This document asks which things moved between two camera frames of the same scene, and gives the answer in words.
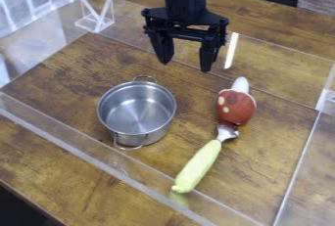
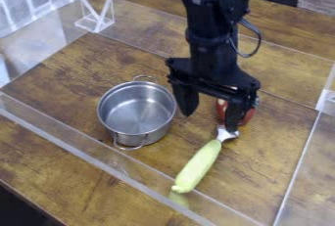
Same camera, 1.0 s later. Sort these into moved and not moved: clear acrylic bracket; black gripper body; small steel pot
Moved: black gripper body
Not moved: clear acrylic bracket; small steel pot
